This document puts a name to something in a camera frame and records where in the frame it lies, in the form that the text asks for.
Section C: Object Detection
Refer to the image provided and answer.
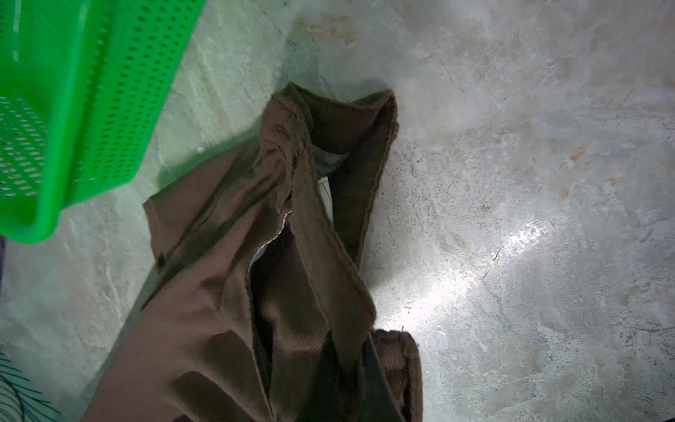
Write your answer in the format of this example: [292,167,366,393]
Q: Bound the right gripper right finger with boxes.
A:
[358,332,404,422]

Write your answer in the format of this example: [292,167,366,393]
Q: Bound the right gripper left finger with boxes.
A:
[296,337,348,422]

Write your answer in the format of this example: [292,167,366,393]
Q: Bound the brown trousers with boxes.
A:
[84,84,424,421]

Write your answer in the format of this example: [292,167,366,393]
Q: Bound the green plastic basket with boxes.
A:
[1,0,203,244]

